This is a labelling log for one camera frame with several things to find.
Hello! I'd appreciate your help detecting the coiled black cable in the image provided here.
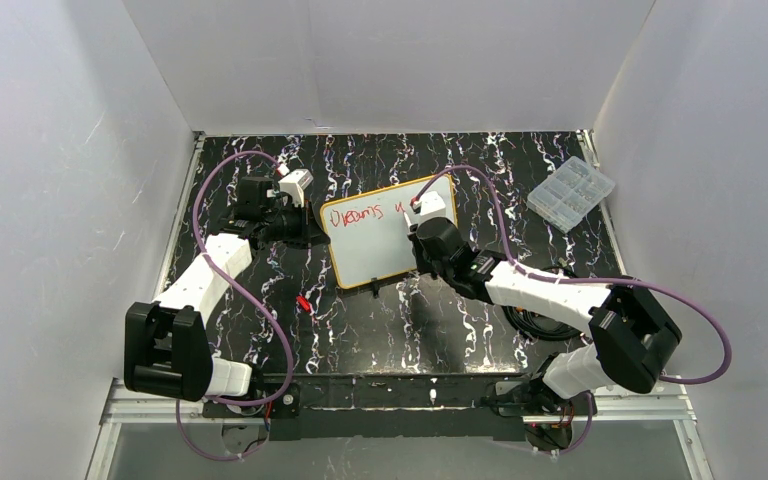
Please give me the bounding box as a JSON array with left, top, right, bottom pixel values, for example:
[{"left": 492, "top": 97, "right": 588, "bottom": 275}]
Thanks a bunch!
[{"left": 503, "top": 264, "right": 584, "bottom": 343}]

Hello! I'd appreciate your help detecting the red marker cap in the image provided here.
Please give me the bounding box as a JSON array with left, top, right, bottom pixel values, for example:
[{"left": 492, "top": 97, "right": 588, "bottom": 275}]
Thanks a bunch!
[{"left": 296, "top": 295, "right": 312, "bottom": 313}]

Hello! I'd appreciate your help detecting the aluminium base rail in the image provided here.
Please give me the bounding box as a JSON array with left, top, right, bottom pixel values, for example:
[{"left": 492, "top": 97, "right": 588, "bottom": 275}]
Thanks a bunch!
[{"left": 87, "top": 373, "right": 713, "bottom": 479}]

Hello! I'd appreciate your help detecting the clear plastic compartment box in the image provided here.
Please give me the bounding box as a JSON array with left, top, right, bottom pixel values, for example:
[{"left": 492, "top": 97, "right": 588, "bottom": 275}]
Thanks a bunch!
[{"left": 526, "top": 157, "right": 615, "bottom": 234}]

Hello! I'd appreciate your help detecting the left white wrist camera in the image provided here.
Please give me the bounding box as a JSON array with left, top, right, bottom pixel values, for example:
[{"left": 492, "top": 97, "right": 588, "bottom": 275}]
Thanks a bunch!
[{"left": 275, "top": 165, "right": 313, "bottom": 207}]

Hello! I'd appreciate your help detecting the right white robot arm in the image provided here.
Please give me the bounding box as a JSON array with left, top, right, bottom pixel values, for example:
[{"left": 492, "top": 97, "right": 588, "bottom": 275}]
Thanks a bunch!
[{"left": 408, "top": 217, "right": 682, "bottom": 400}]

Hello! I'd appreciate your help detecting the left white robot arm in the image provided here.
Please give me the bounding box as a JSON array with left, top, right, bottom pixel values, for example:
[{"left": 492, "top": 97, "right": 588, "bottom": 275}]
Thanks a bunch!
[{"left": 124, "top": 169, "right": 330, "bottom": 401}]

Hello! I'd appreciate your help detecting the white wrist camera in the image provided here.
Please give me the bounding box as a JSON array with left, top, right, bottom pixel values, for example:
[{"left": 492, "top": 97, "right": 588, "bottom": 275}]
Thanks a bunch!
[
  {"left": 275, "top": 165, "right": 313, "bottom": 207},
  {"left": 410, "top": 190, "right": 447, "bottom": 223}
]

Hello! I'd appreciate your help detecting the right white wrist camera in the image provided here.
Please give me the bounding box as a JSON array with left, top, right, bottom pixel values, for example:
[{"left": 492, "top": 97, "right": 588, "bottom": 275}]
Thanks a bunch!
[{"left": 410, "top": 190, "right": 447, "bottom": 223}]

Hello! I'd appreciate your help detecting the yellow framed whiteboard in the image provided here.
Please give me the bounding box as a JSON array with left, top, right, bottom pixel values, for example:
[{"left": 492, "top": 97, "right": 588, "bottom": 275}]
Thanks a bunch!
[{"left": 319, "top": 176, "right": 432, "bottom": 289}]

